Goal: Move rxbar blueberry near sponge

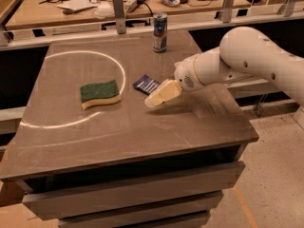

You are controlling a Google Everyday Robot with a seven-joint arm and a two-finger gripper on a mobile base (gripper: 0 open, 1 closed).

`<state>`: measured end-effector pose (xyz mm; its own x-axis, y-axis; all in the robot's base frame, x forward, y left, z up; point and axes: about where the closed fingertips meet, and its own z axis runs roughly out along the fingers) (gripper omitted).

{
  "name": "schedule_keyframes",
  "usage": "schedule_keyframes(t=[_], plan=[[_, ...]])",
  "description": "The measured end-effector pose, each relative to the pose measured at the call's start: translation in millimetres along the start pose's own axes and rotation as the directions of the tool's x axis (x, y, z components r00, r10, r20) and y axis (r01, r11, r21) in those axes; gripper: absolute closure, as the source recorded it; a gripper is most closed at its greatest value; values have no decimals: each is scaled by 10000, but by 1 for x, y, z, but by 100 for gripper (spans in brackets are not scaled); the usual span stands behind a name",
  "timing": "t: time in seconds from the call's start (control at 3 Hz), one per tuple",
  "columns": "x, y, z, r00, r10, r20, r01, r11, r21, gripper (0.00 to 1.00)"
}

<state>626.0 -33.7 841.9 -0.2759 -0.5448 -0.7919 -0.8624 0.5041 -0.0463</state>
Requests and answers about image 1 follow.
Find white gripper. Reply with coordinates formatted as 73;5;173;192
144;54;204;107

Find aluminium frame rail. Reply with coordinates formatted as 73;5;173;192
0;2;304;51

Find white papers on desk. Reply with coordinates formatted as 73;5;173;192
58;0;97;11

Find blue energy drink can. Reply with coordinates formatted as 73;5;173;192
153;12;167;53

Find middle grey drawer front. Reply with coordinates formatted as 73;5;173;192
59;191;223;228

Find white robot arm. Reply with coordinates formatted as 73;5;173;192
144;27;304;107

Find grey drawer cabinet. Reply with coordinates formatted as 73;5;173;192
0;29;260;228

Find wooden background desk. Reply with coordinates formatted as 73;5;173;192
4;0;255;31

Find grey drawer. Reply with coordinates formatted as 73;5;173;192
119;211;210;228
23;161;245;220
59;191;223;228

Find green and yellow sponge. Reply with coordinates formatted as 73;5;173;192
80;80;121;110

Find blue rxbar blueberry wrapper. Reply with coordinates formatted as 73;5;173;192
133;74;160;95

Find top grey drawer front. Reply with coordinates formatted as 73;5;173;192
23;161;245;220

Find bottom grey drawer front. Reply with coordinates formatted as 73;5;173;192
119;211;210;228

